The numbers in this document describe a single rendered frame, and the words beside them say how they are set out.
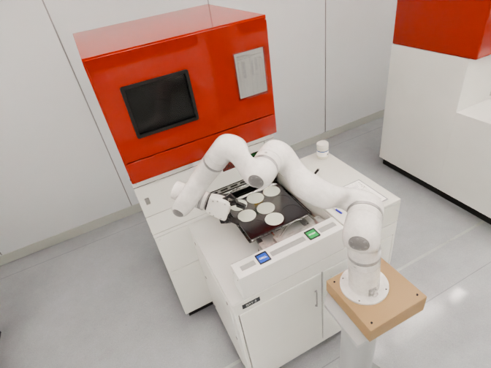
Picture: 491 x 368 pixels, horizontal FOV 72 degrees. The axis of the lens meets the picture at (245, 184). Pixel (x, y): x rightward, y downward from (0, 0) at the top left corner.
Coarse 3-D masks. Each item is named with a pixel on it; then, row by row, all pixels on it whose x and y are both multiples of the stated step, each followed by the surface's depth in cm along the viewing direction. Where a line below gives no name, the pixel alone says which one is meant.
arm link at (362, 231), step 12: (360, 204) 114; (348, 216) 114; (360, 216) 110; (372, 216) 110; (348, 228) 109; (360, 228) 107; (372, 228) 107; (348, 240) 109; (360, 240) 107; (372, 240) 106; (348, 252) 125; (360, 252) 113; (372, 252) 111; (360, 264) 122; (372, 264) 121
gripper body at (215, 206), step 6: (210, 198) 142; (216, 198) 142; (222, 198) 144; (210, 204) 143; (216, 204) 143; (222, 204) 142; (228, 204) 141; (210, 210) 145; (216, 210) 144; (222, 210) 143; (228, 210) 143; (216, 216) 146; (222, 216) 145
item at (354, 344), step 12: (336, 312) 137; (348, 324) 132; (348, 336) 130; (360, 336) 128; (348, 348) 156; (360, 348) 151; (372, 348) 154; (348, 360) 162; (360, 360) 157; (372, 360) 163
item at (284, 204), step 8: (272, 184) 201; (256, 192) 197; (280, 192) 194; (264, 200) 190; (272, 200) 189; (280, 200) 188; (288, 200) 187; (248, 208) 186; (280, 208) 182; (288, 208) 181; (296, 208) 180; (256, 216) 180; (264, 216) 179; (288, 216) 176; (296, 216) 175; (240, 224) 176; (248, 224) 175; (256, 224) 174; (264, 224) 174; (280, 224) 172; (248, 232) 170; (256, 232) 170; (264, 232) 169
